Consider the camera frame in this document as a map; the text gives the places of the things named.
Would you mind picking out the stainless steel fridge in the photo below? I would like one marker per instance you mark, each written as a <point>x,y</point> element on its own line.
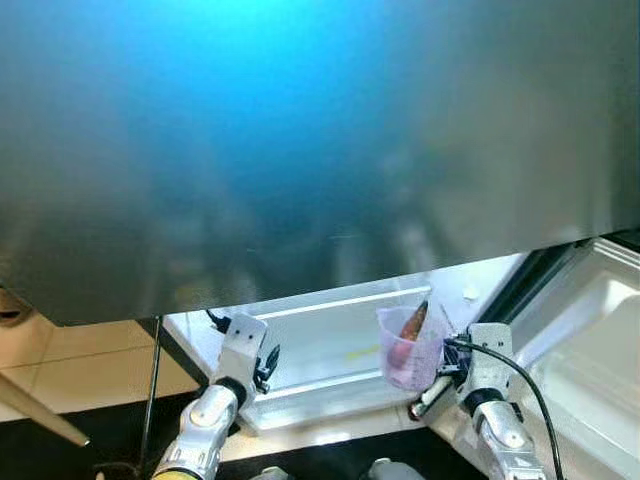
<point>300,120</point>

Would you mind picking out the orange toy carrot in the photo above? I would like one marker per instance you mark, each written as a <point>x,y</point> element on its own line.
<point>413,322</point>

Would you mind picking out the white lined fridge door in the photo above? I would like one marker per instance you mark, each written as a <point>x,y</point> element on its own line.
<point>590,330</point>

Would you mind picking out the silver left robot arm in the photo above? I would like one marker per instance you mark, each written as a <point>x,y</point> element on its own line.
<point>205,415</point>

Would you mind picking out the purple plastic measuring cup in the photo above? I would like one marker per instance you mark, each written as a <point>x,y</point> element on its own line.
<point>420,355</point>

